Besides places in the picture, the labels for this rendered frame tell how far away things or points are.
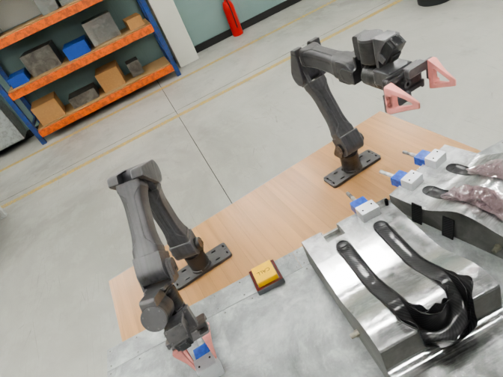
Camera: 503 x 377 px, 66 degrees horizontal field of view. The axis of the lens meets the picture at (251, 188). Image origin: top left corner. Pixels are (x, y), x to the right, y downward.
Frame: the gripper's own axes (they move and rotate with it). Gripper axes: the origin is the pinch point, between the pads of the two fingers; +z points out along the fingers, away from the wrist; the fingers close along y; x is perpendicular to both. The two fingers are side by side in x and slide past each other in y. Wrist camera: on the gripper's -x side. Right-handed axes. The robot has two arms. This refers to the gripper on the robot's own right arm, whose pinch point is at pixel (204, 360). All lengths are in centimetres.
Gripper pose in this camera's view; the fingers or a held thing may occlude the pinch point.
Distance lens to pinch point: 101.3
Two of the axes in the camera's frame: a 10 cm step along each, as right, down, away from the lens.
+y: 8.6, -4.9, 1.2
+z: 4.8, 8.7, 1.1
